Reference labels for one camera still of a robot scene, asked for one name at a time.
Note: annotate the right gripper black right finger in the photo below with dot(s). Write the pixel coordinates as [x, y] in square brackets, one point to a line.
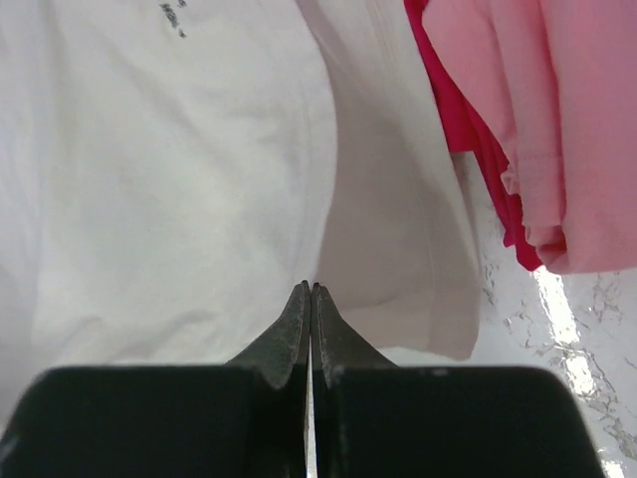
[334, 344]

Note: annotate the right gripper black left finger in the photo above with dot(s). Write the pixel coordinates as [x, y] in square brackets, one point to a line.
[279, 360]

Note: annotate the cream and green Charlie Brown shirt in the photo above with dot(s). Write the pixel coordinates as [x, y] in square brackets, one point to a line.
[171, 169]

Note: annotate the crimson folded t shirt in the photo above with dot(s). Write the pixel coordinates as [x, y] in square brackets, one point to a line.
[465, 131]

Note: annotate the light pink folded t shirt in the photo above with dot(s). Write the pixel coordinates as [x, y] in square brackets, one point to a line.
[555, 82]

